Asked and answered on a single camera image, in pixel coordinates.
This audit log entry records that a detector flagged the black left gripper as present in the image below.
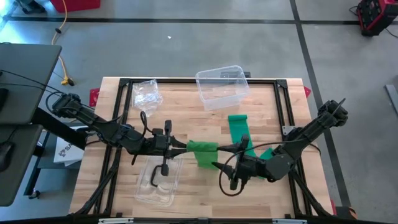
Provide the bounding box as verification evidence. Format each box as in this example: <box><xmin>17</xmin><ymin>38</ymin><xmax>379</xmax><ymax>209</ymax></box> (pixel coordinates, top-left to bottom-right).
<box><xmin>151</xmin><ymin>119</ymin><xmax>188</xmax><ymax>177</ymax></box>

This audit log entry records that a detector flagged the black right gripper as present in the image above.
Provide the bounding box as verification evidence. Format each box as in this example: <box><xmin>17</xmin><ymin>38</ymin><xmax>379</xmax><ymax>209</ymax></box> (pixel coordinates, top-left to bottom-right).
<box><xmin>211</xmin><ymin>134</ymin><xmax>268</xmax><ymax>191</ymax></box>

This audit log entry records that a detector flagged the teal green ribbed bandage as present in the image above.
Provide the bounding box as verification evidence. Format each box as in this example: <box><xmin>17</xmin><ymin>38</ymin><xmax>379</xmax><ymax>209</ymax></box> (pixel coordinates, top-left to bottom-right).
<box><xmin>228</xmin><ymin>114</ymin><xmax>275</xmax><ymax>180</ymax></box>

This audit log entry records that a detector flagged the clear plastic bag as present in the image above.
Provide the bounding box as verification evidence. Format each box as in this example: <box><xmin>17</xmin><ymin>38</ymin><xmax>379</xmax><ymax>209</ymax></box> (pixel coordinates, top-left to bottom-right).
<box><xmin>131</xmin><ymin>78</ymin><xmax>164</xmax><ymax>118</ymax></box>

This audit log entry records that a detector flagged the clear plastic tray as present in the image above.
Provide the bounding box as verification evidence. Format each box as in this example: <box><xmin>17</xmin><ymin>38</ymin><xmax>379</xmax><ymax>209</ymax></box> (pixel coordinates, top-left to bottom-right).
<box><xmin>134</xmin><ymin>152</ymin><xmax>185</xmax><ymax>208</ymax></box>

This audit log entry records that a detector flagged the clear plastic container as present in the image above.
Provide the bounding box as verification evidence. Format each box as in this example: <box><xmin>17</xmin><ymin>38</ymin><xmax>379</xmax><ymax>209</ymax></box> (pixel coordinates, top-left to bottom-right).
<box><xmin>195</xmin><ymin>64</ymin><xmax>251</xmax><ymax>112</ymax></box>

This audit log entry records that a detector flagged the white printed cardboard box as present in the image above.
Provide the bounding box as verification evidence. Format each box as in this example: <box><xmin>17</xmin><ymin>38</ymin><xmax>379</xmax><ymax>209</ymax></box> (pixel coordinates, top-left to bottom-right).
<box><xmin>52</xmin><ymin>126</ymin><xmax>85</xmax><ymax>167</ymax></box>

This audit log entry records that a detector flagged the black and orange box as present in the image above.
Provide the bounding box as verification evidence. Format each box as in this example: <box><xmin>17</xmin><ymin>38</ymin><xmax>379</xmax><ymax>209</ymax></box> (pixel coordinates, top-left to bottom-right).
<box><xmin>330</xmin><ymin>198</ymin><xmax>358</xmax><ymax>220</ymax></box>

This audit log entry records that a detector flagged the black desk leg with caster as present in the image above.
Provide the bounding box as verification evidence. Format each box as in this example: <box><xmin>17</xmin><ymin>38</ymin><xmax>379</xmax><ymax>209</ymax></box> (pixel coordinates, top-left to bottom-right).
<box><xmin>24</xmin><ymin>132</ymin><xmax>50</xmax><ymax>200</ymax></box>

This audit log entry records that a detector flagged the grey desk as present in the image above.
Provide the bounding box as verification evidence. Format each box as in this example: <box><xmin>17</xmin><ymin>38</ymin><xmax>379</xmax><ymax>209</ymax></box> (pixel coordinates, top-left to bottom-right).
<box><xmin>0</xmin><ymin>42</ymin><xmax>63</xmax><ymax>208</ymax></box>

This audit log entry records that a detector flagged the black computer mouse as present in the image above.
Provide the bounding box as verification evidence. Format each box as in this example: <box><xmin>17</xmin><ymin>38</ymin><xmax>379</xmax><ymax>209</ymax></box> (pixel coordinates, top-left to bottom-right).
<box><xmin>0</xmin><ymin>141</ymin><xmax>15</xmax><ymax>172</ymax></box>

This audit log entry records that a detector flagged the red bin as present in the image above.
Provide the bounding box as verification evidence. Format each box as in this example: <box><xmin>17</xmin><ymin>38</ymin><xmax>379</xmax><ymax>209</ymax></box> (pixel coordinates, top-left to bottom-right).
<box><xmin>49</xmin><ymin>0</ymin><xmax>102</xmax><ymax>14</ymax></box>

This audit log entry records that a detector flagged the grey metal bar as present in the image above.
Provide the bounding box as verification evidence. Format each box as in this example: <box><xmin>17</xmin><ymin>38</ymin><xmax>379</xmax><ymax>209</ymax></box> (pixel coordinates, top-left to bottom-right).
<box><xmin>384</xmin><ymin>83</ymin><xmax>398</xmax><ymax>118</ymax></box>

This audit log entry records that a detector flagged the dark wheeled base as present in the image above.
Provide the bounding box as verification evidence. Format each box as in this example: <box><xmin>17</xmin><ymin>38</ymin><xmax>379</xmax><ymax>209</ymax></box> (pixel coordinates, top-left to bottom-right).
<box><xmin>14</xmin><ymin>0</ymin><xmax>47</xmax><ymax>15</ymax></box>

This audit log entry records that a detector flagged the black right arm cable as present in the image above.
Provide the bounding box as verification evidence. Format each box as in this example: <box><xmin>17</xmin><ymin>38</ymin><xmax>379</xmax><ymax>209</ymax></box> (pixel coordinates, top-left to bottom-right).
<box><xmin>218</xmin><ymin>139</ymin><xmax>312</xmax><ymax>197</ymax></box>

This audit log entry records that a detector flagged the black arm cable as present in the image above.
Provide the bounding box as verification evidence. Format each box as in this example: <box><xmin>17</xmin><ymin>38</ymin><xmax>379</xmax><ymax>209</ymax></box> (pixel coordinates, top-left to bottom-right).
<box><xmin>139</xmin><ymin>110</ymin><xmax>155</xmax><ymax>135</ymax></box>
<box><xmin>218</xmin><ymin>139</ymin><xmax>312</xmax><ymax>197</ymax></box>

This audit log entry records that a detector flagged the black U-shaped handle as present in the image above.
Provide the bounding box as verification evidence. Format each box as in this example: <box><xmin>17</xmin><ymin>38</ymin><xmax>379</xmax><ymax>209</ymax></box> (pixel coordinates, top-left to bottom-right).
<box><xmin>150</xmin><ymin>164</ymin><xmax>164</xmax><ymax>188</ymax></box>

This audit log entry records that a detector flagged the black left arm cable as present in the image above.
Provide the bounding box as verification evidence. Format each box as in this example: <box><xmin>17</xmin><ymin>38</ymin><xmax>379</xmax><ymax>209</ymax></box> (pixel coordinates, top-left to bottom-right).
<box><xmin>139</xmin><ymin>110</ymin><xmax>155</xmax><ymax>135</ymax></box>

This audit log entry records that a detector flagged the black aluminium table frame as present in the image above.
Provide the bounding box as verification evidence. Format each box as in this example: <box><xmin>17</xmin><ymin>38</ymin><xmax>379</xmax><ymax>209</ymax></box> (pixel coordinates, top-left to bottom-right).
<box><xmin>72</xmin><ymin>77</ymin><xmax>336</xmax><ymax>224</ymax></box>

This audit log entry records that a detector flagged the silver mounting bracket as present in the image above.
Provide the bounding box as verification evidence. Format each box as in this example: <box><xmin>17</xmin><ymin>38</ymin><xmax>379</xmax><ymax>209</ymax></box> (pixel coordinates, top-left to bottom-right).
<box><xmin>98</xmin><ymin>217</ymin><xmax>134</xmax><ymax>224</ymax></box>
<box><xmin>272</xmin><ymin>218</ymin><xmax>308</xmax><ymax>224</ymax></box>

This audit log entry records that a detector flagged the thin black desk cable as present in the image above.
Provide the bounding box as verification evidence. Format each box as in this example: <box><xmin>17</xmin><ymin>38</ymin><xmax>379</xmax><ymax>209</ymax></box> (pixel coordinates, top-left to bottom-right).
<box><xmin>0</xmin><ymin>70</ymin><xmax>60</xmax><ymax>94</ymax></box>
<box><xmin>0</xmin><ymin>82</ymin><xmax>55</xmax><ymax>94</ymax></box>

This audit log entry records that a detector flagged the yellow power cable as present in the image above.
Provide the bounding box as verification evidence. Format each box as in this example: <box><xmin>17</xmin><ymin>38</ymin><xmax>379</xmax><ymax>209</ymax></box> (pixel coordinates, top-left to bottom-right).
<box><xmin>51</xmin><ymin>0</ymin><xmax>75</xmax><ymax>87</ymax></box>

